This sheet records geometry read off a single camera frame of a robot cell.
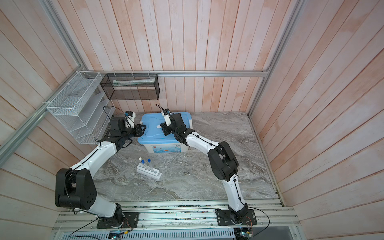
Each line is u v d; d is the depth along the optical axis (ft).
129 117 2.50
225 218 2.42
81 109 2.37
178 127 2.39
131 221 2.42
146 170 2.82
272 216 2.48
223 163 1.76
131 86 3.43
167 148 3.01
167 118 2.67
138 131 2.56
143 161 2.56
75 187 1.42
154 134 2.84
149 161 2.56
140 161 2.56
